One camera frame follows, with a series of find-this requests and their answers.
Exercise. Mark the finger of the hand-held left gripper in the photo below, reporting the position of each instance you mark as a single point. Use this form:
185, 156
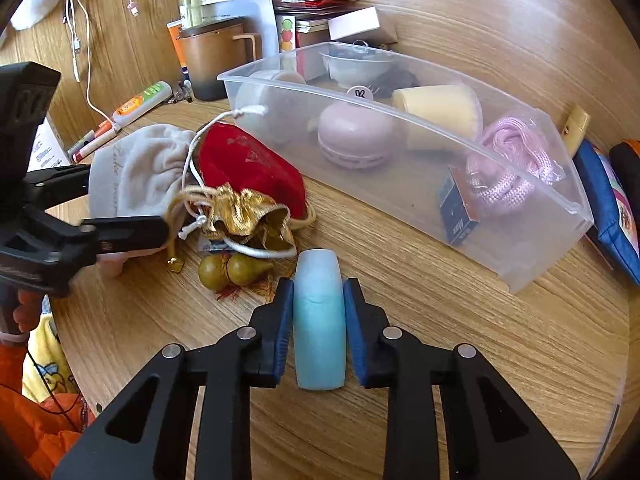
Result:
60, 180
130, 232

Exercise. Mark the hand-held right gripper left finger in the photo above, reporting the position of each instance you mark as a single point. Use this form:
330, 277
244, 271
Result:
281, 330

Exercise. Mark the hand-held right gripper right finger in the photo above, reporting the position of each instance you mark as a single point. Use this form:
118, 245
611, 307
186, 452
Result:
356, 330

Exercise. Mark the light blue plastic bottle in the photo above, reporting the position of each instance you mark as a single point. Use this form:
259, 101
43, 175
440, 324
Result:
320, 320

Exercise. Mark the small dark blue box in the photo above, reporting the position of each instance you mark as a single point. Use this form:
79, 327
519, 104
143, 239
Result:
457, 215

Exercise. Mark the white round jar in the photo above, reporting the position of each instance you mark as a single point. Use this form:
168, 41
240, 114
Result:
260, 100

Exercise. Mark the clear plastic box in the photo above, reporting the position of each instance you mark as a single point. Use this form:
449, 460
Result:
530, 255

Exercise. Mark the pink round macaron case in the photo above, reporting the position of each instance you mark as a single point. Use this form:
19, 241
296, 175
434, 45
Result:
352, 132

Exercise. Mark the pale yellow cup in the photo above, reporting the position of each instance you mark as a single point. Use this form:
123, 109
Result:
440, 115

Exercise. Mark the wooden desktop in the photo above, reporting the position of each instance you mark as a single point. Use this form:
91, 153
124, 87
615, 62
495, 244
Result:
450, 360

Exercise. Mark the person's left hand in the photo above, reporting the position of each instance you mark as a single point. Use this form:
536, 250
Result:
27, 312

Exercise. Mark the white leaflet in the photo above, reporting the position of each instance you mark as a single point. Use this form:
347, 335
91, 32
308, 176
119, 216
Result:
47, 147

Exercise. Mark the white orange marker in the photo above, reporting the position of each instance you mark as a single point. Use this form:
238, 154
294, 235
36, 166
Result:
90, 146

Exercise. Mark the pink orange patterned tube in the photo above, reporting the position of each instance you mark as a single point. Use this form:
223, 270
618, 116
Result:
109, 127

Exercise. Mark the olive gourd charm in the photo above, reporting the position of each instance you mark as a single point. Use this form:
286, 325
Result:
215, 272

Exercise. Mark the yellow printed cloth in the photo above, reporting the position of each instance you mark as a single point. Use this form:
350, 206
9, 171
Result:
50, 360

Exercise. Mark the gold fabric pouch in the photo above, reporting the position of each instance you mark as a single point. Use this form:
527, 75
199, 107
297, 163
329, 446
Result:
240, 215

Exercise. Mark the grey orange-label repellent bottle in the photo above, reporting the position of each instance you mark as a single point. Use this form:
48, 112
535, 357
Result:
142, 102

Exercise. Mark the red velvet pouch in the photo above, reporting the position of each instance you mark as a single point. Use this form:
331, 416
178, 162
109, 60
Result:
255, 170

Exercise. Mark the silver pen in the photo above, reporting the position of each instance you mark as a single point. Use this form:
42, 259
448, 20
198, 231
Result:
177, 94

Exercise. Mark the orange sunscreen tube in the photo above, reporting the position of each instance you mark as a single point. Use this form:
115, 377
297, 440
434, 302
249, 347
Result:
175, 45

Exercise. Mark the brown mug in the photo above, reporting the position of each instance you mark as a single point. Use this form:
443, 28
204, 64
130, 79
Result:
210, 65

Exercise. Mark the brown mug lid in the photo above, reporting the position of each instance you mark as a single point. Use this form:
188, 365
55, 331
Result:
212, 27

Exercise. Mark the yellow-green repellent water bottle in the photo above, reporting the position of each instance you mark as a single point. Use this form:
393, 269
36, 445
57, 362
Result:
189, 2

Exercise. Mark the card with coloured dots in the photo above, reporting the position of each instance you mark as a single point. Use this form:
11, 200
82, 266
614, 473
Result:
287, 35

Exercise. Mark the white floral bowl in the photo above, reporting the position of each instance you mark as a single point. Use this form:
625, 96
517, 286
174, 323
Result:
357, 70

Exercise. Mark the blue fabric pouch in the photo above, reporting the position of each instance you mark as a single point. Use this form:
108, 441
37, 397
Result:
600, 195

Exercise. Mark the pile of booklets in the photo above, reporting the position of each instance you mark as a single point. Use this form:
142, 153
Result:
310, 7

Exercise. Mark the brown cardboard box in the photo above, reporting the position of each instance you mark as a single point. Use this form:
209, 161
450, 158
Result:
382, 37

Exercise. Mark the beige wooden piece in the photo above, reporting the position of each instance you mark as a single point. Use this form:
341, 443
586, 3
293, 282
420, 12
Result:
576, 127

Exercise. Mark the white small box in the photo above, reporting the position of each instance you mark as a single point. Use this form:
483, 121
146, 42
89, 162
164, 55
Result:
352, 22

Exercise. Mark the dark pouch with orange trim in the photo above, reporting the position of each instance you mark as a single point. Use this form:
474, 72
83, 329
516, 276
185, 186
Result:
627, 160

